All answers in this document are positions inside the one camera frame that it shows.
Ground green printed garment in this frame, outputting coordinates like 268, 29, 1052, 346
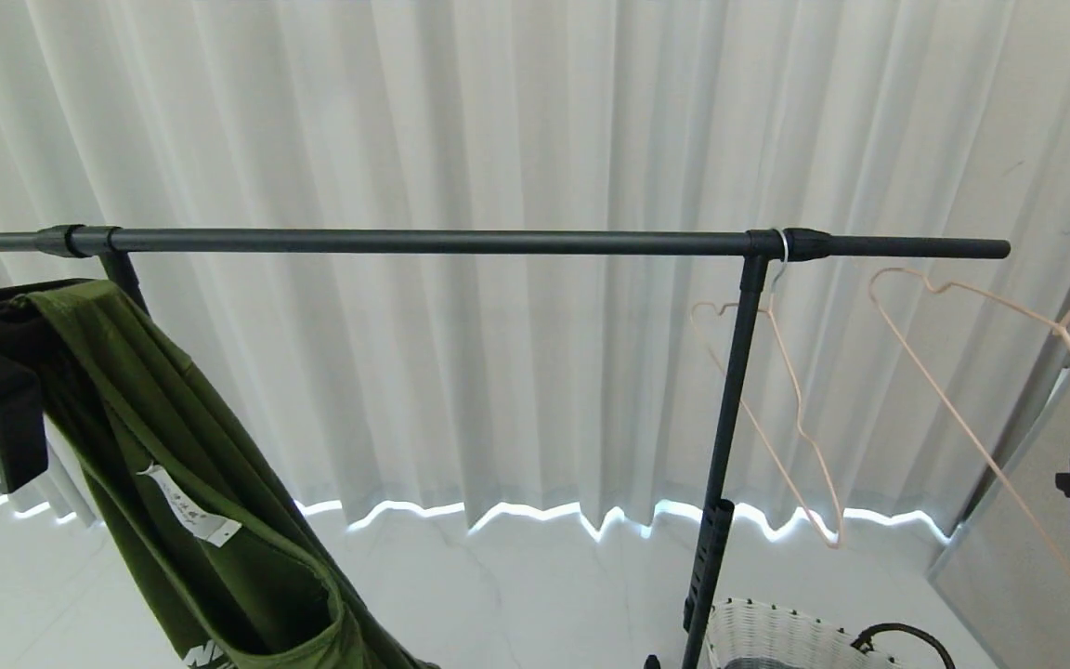
24, 278, 441, 669

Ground pink clothes hanger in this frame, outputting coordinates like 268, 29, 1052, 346
688, 255, 845, 550
867, 215, 1070, 657

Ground black clothes rack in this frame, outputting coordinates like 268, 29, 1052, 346
0, 223, 1012, 669

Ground white laundry basket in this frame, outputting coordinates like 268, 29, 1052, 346
703, 597, 959, 669

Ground white curtain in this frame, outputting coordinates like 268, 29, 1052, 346
0, 0, 1070, 546

